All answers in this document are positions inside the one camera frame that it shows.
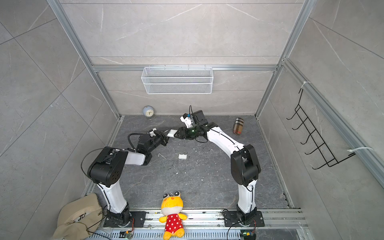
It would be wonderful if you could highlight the white remote control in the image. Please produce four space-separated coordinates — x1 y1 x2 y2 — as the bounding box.
167 129 178 138

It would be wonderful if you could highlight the white battery cover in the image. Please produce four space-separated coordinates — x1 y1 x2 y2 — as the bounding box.
178 154 188 160

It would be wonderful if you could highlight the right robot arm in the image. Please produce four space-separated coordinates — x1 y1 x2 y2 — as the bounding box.
167 110 261 226

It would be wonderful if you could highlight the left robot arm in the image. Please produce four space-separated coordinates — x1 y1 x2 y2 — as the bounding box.
86 129 169 226

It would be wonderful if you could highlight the small round clock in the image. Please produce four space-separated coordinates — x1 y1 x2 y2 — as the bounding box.
143 106 155 119

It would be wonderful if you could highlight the plaid cylindrical can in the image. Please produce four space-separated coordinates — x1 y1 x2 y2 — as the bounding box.
233 118 244 135

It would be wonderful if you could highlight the yellow frog plush toy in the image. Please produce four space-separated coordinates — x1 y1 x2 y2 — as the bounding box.
159 191 188 240

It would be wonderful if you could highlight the beige cap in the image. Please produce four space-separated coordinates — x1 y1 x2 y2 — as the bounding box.
53 193 103 240

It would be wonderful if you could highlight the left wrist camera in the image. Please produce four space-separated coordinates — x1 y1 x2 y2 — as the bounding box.
148 128 158 137

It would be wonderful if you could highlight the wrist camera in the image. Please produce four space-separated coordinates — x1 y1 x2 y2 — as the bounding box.
180 113 195 129
148 128 158 137

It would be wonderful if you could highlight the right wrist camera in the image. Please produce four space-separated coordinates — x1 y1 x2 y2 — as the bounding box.
180 113 195 129

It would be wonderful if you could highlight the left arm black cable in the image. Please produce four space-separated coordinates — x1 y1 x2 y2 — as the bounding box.
127 132 145 151

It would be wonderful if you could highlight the white wire mesh basket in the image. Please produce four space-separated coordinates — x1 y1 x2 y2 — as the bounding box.
141 67 214 95

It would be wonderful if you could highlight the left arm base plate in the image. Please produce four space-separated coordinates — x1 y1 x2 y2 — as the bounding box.
103 211 147 228

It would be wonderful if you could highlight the aluminium rail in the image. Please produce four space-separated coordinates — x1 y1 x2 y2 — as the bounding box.
131 209 309 230

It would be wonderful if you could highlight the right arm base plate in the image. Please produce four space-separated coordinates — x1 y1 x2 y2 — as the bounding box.
222 210 265 228

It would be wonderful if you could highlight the black wall hook rack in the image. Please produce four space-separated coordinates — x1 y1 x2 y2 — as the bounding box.
286 89 356 170

